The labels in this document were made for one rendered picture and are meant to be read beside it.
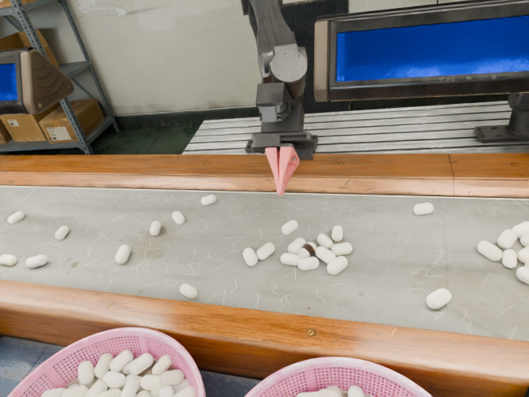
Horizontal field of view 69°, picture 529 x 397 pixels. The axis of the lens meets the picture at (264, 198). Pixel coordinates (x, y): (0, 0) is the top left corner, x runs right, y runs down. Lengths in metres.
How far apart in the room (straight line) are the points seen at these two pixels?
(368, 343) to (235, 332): 0.17
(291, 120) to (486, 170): 0.37
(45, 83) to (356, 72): 0.39
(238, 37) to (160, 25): 0.52
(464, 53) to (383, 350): 0.33
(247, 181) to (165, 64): 2.18
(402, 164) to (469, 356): 0.41
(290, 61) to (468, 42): 0.31
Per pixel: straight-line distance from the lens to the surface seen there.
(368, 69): 0.39
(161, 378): 0.56
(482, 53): 0.40
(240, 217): 0.75
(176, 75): 2.92
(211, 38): 2.75
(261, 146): 0.65
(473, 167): 0.82
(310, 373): 0.51
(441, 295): 0.58
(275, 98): 0.60
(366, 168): 0.80
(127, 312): 0.62
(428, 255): 0.65
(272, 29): 0.77
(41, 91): 0.58
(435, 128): 1.15
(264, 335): 0.53
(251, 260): 0.63
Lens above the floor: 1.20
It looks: 36 degrees down
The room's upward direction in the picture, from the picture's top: 11 degrees counter-clockwise
